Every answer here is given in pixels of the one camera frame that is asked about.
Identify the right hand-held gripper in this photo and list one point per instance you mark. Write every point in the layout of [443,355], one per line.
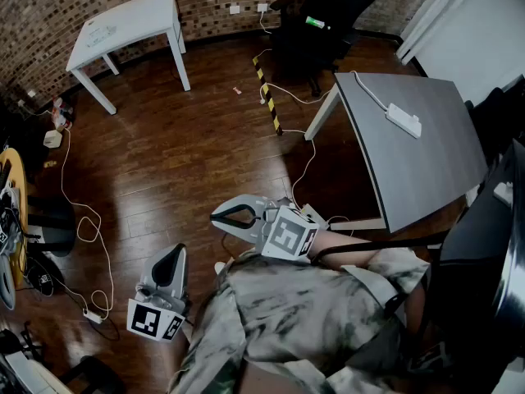
[287,236]

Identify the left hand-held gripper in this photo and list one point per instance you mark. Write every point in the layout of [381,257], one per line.
[143,320]

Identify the white wet wipe pack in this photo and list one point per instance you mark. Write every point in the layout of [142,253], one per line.
[100,36]

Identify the person's right forearm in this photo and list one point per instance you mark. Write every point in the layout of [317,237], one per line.
[344,246]

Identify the person's left forearm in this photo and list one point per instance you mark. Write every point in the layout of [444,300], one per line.
[174,355]

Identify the white shoe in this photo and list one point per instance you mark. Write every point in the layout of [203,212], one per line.
[220,267]

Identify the small white floor power strip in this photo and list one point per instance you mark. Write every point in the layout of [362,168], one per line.
[92,315]

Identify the camouflage patterned clothing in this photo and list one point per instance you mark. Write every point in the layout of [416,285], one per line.
[295,310]

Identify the black floor device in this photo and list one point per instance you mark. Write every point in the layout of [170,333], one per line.
[45,279]

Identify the yellow black striped floor strip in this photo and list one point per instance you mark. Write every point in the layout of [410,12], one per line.
[268,97]

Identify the black stand foot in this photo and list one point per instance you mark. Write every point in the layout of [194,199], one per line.
[92,374]

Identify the person's bare leg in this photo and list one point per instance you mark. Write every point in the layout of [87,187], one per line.
[279,382]

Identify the grey oval shell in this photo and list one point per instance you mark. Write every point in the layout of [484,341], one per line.
[6,285]

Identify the white desk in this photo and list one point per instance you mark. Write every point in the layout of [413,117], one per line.
[28,378]

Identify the cream plastic box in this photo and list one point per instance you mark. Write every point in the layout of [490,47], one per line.
[53,138]

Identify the round yellow table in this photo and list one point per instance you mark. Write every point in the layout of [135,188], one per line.
[20,170]

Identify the black office chair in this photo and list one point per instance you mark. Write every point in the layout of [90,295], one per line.
[311,47]

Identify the grey wooden desk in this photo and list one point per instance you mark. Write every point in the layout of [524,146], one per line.
[414,146]

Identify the plastic bag of snacks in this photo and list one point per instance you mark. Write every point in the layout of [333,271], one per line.
[61,115]

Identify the green bottle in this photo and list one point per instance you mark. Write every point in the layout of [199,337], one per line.
[316,22]

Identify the white rectangular table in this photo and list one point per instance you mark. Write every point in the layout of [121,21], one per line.
[131,19]

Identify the black table with metal rim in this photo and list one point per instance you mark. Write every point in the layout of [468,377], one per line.
[476,261]

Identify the white charger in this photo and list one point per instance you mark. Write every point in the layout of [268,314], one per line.
[503,192]

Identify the black round pedestal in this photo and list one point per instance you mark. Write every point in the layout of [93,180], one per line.
[53,220]

